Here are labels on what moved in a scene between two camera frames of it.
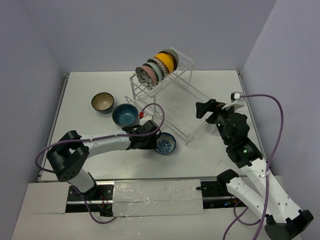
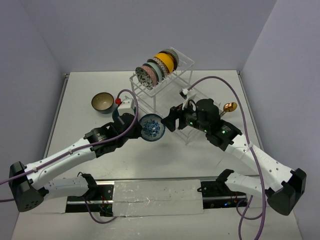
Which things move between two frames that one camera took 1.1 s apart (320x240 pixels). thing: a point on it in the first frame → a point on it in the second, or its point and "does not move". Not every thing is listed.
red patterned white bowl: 165,71 does not move
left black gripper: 149,141 → 136,128
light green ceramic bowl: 155,69 does not move
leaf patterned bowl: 144,78 does not move
